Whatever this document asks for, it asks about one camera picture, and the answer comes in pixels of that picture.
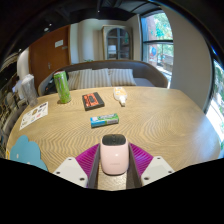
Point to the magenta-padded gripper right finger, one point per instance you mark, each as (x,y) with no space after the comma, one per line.
(156,169)

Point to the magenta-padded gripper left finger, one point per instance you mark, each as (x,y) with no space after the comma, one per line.
(71,170)

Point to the blue cloud-shaped mouse pad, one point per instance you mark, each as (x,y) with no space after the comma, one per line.
(26,151)

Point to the small green and blue pack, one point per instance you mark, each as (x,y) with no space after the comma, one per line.
(104,120)

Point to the white sticker sheet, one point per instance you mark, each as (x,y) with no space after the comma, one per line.
(34,115)

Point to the black box with orange print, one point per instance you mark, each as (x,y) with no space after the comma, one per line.
(93,101)

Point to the bright side window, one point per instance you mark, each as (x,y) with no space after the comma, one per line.
(216,113)

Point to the grey tufted chair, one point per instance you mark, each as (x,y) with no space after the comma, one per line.
(8,116)

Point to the green drink can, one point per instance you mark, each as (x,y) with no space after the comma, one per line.
(62,87)

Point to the white squeeze tube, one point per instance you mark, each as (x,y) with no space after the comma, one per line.
(119,94)

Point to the black bag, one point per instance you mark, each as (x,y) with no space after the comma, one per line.
(50,88)

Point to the large striped cushion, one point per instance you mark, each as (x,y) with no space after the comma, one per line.
(93,78)

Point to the grey curved sofa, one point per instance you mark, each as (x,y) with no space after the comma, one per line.
(150,71)

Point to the small striped cushion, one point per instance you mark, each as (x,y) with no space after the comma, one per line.
(121,77)

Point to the brown wooden door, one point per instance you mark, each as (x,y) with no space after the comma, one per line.
(46,60)

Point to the black-framed window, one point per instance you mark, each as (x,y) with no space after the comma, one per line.
(158,46)

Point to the white door sign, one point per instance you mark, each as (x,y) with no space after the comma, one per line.
(58,43)

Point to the glass-door cabinet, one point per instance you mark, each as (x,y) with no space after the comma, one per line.
(117,43)

